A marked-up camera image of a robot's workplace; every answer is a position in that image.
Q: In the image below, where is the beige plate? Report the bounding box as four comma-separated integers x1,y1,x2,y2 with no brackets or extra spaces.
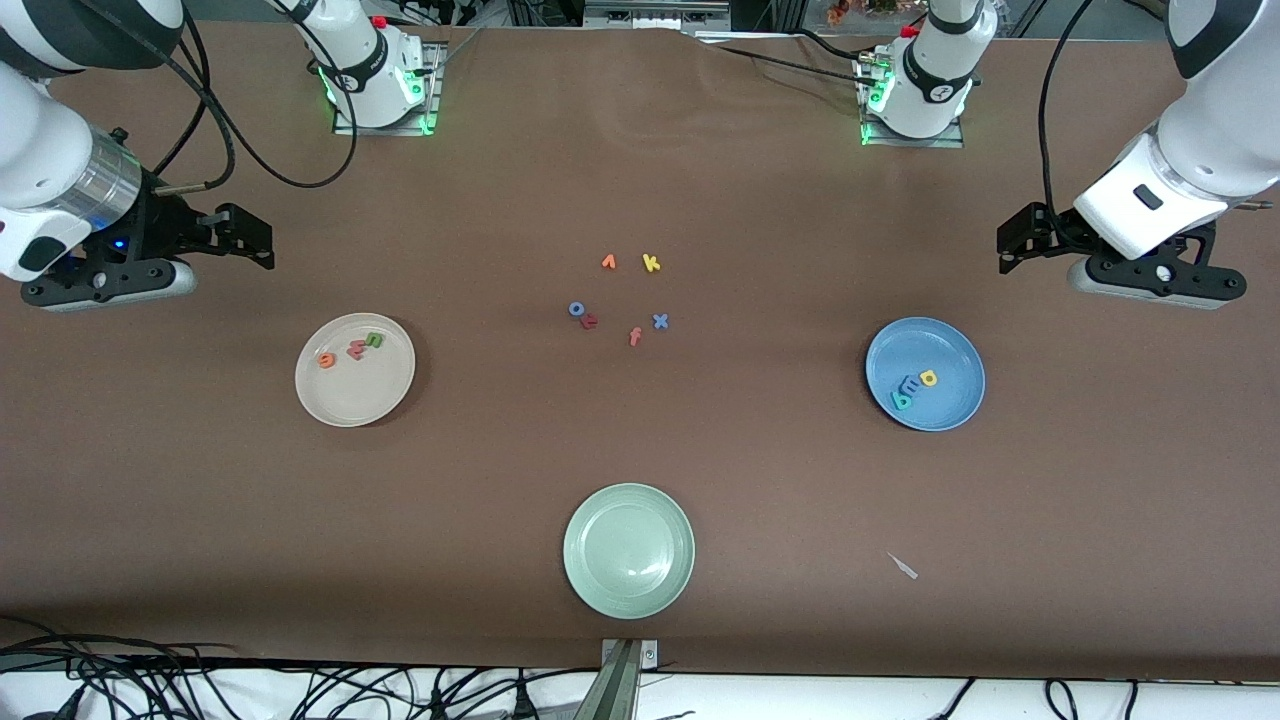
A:
294,312,417,429

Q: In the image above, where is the blue plate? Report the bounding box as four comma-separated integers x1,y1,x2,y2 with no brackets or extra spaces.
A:
865,316,987,433

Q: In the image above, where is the brown table cover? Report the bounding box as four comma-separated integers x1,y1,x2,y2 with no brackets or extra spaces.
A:
0,18,1280,683

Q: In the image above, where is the pale green plate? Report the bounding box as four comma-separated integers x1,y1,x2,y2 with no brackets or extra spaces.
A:
562,482,696,621

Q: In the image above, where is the black cable with brass plug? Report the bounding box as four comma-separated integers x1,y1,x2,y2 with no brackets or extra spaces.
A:
150,0,238,196

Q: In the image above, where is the long black right arm cable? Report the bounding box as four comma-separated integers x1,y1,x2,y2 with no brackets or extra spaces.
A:
80,0,359,191

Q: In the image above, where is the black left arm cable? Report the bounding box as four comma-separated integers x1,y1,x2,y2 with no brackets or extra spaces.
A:
1037,0,1096,219

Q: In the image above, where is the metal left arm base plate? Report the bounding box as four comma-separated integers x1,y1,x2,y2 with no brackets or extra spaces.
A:
858,55,966,149

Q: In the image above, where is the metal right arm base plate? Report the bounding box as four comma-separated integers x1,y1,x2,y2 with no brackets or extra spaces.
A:
333,42,443,137

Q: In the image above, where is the black cable on table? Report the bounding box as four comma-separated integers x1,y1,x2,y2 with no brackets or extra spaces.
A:
700,28,881,91

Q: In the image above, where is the metal table edge bracket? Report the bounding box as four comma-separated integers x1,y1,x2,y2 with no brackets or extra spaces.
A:
598,638,661,720

